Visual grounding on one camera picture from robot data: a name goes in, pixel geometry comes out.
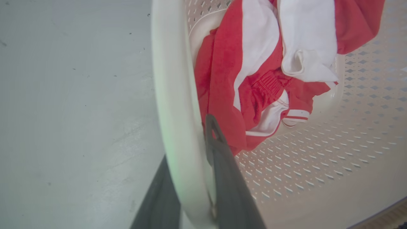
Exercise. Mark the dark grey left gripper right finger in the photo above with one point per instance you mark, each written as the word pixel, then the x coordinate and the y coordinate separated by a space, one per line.
pixel 233 197

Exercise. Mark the red and white garment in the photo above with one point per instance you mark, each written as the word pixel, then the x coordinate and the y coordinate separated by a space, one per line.
pixel 229 63

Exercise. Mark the white plastic laundry basket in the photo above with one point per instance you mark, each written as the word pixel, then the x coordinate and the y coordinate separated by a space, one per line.
pixel 318 165

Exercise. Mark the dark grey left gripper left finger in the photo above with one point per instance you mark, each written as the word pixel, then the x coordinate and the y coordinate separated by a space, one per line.
pixel 160 203

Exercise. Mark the white cloth garment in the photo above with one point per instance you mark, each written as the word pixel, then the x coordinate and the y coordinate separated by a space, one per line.
pixel 308 38

